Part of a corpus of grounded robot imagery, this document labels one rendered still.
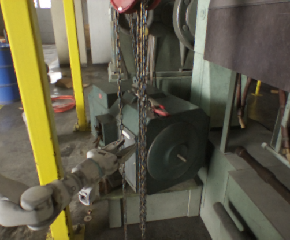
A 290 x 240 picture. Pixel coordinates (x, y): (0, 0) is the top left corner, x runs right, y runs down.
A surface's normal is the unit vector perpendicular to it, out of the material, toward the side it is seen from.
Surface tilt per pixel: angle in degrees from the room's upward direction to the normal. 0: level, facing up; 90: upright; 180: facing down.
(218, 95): 72
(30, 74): 90
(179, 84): 90
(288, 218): 0
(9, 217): 87
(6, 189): 41
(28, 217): 85
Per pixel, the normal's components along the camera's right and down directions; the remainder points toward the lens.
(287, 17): -0.98, 0.07
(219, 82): 0.17, 0.09
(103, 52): 0.18, 0.39
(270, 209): 0.00, -0.92
